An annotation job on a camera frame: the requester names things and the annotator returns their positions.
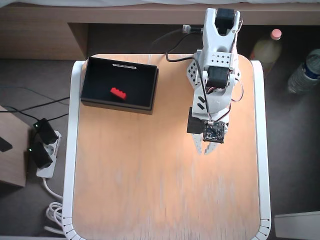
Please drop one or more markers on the brown wooden bed frame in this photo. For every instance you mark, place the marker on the brown wooden bed frame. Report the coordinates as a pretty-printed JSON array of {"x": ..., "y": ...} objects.
[{"x": 37, "y": 37}]

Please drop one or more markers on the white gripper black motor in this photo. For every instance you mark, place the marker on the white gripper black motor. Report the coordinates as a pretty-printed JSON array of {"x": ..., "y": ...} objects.
[{"x": 199, "y": 144}]

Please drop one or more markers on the small black flat object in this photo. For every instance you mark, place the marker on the small black flat object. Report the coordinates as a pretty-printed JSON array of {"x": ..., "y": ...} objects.
[{"x": 5, "y": 145}]

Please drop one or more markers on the white box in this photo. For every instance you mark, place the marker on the white box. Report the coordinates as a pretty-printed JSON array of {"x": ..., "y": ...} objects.
[{"x": 300, "y": 226}]

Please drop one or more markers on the red lego block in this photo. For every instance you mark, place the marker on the red lego block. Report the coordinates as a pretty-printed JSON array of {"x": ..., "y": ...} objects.
[{"x": 118, "y": 93}]

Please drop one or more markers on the black rectangular bin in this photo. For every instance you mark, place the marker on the black rectangular bin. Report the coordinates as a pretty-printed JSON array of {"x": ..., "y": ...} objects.
[{"x": 105, "y": 82}]

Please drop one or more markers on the clear plastic water bottle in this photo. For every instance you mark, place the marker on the clear plastic water bottle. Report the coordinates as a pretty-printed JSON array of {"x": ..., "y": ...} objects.
[{"x": 303, "y": 72}]

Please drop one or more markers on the brown wooden box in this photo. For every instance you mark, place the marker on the brown wooden box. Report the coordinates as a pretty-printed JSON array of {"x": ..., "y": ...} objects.
[{"x": 12, "y": 165}]

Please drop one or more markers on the white power strip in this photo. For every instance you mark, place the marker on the white power strip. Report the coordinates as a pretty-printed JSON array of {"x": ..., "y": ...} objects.
[{"x": 53, "y": 147}]

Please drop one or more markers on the black camera circuit board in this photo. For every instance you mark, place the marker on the black camera circuit board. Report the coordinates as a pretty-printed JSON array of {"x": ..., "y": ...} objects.
[{"x": 213, "y": 132}]

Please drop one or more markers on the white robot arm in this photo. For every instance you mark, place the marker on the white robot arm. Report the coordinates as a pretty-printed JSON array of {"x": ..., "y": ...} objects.
[{"x": 215, "y": 62}]

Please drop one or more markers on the yellow bottle pink cap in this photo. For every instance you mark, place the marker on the yellow bottle pink cap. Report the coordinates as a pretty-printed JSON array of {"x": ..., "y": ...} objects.
[{"x": 266, "y": 51}]

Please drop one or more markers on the white bedding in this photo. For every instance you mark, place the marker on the white bedding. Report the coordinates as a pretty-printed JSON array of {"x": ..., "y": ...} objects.
[{"x": 175, "y": 1}]

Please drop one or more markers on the black power adapter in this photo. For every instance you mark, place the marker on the black power adapter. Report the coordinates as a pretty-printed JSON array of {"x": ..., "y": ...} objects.
[
  {"x": 40, "y": 155},
  {"x": 46, "y": 131}
]

